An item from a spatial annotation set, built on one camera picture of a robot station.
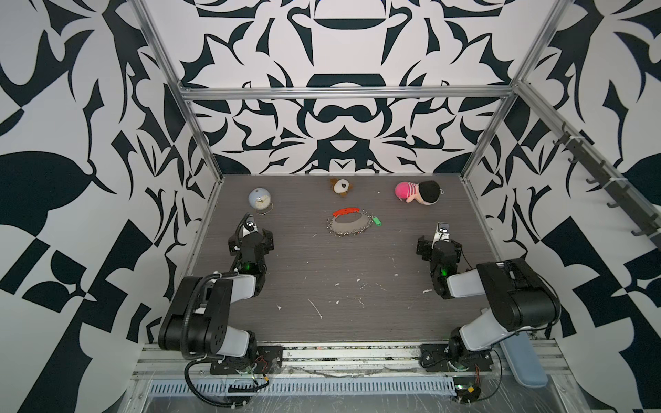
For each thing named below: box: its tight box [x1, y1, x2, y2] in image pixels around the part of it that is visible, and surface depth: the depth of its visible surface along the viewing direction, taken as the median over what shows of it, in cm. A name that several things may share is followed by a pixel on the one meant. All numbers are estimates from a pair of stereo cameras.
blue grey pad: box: [499, 331, 549, 389], surface depth 73 cm
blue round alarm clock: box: [247, 186, 272, 210], surface depth 105 cm
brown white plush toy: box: [330, 178, 353, 198], surface depth 116 cm
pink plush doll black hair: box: [394, 180, 442, 206], surface depth 110 cm
